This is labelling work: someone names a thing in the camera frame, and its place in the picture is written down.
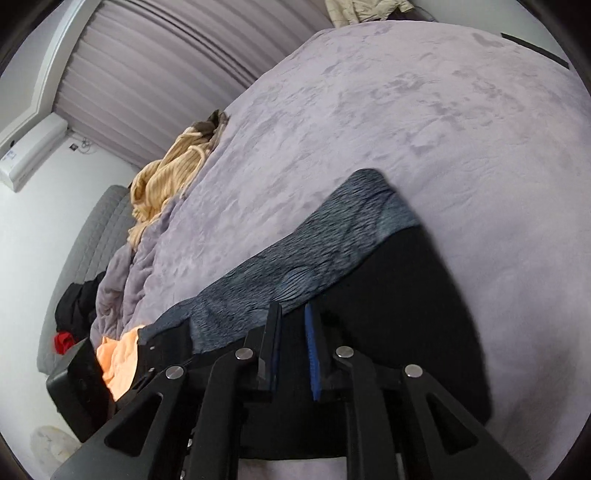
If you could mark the beige jacket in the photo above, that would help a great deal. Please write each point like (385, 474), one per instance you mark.
(360, 9)

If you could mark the purple fleece blanket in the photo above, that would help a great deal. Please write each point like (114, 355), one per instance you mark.
(415, 115)

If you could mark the grey quilted headboard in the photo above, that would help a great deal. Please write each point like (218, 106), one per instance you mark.
(97, 230)

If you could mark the red garment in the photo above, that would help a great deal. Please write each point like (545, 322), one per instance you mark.
(63, 344)

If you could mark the wall power outlet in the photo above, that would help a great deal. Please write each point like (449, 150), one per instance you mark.
(83, 145)

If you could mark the black pants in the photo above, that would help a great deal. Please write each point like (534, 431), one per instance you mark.
(406, 323)

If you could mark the soft peach cloth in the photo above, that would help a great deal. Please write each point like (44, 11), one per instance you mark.
(117, 360)

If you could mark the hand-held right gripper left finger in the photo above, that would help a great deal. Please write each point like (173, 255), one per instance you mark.
(275, 350)

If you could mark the tan striped sweater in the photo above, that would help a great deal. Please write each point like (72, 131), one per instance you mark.
(161, 184)

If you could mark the pale pleated curtain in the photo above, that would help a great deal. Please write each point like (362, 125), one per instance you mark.
(161, 69)

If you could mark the dark brown garment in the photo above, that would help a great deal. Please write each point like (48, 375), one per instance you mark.
(210, 124)

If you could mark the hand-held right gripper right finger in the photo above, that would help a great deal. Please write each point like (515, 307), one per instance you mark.
(314, 364)

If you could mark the white air conditioner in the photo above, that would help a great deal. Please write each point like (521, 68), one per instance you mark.
(27, 154)

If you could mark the pile of black clothes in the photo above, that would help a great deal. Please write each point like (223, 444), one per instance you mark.
(76, 300)

